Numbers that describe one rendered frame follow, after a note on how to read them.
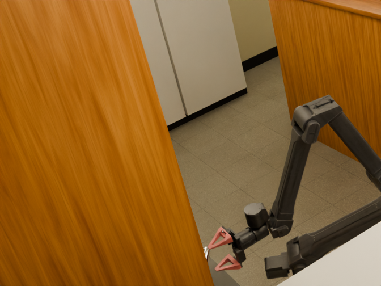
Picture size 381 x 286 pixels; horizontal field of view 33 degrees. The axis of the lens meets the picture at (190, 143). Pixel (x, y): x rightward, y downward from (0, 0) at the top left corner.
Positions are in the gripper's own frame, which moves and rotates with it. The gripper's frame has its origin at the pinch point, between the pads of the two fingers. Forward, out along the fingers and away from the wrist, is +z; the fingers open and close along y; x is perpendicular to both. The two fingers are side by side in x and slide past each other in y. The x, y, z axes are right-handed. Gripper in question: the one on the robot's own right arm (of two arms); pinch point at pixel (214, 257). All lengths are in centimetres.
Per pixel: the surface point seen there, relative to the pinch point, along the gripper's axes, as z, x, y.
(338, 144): -167, -163, -126
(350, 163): -162, -146, -131
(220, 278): -4.7, -15.2, -24.8
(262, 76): -203, -314, -139
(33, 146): 38, 22, 76
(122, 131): 19, 22, 69
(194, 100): -124, -293, -116
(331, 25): -171, -156, -34
